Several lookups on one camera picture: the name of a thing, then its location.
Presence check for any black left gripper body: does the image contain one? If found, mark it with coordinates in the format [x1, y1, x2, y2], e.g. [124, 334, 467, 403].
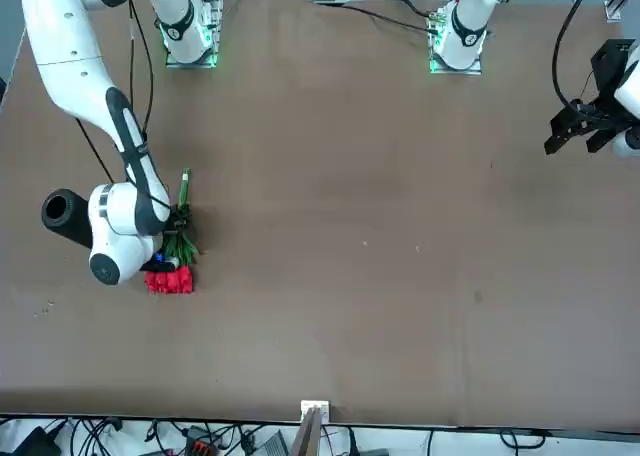
[582, 39, 640, 130]

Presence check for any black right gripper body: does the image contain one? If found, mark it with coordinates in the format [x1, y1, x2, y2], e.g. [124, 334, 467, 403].
[160, 204, 194, 236]

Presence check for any red tulip bouquet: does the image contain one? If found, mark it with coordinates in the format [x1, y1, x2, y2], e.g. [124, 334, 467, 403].
[144, 167, 202, 296]

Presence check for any black cylindrical vase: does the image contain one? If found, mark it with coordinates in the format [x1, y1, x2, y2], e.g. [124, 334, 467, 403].
[40, 188, 95, 251]

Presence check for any orange black hub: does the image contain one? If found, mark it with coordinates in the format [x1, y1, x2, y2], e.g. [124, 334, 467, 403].
[183, 425, 224, 456]

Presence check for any black power adapter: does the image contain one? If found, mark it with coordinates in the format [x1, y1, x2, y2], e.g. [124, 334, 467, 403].
[9, 425, 62, 456]

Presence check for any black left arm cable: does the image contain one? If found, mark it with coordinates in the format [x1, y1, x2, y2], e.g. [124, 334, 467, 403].
[551, 0, 600, 110]

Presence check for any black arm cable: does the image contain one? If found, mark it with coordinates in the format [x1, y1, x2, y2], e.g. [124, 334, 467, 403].
[551, 0, 600, 110]
[74, 0, 155, 187]

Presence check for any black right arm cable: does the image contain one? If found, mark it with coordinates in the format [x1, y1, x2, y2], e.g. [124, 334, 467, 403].
[74, 0, 155, 187]

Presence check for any black table cable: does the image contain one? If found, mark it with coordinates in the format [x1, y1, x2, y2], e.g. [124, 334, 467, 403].
[339, 3, 437, 33]

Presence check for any white table edge bracket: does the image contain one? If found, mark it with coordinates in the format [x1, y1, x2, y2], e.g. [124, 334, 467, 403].
[300, 399, 331, 423]

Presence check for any aluminium camera post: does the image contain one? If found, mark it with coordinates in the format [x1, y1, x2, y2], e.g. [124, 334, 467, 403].
[289, 406, 324, 456]

